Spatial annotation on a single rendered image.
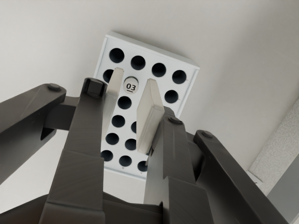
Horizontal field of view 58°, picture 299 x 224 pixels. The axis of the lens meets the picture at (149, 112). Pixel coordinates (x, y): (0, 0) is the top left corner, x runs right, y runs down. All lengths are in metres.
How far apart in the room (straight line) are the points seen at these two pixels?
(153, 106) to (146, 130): 0.01
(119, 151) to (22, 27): 0.15
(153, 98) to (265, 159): 1.18
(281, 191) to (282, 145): 1.07
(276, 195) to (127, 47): 0.17
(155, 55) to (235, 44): 0.09
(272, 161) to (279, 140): 0.10
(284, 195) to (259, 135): 0.10
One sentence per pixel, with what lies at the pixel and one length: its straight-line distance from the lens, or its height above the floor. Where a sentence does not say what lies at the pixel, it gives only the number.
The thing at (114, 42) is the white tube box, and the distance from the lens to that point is 0.23.
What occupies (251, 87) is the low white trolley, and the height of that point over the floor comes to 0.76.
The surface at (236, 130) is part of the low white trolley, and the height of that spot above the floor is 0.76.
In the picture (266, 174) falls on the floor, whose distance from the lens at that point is 1.37.
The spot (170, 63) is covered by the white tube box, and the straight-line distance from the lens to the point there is 0.24.
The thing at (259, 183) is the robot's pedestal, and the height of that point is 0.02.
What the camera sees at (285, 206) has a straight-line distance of 0.24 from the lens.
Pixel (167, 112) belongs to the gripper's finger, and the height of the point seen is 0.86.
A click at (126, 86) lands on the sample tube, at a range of 0.22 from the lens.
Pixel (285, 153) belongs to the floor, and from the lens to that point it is 1.35.
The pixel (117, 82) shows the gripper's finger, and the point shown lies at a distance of 0.17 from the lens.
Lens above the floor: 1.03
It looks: 69 degrees down
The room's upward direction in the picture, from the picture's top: 173 degrees clockwise
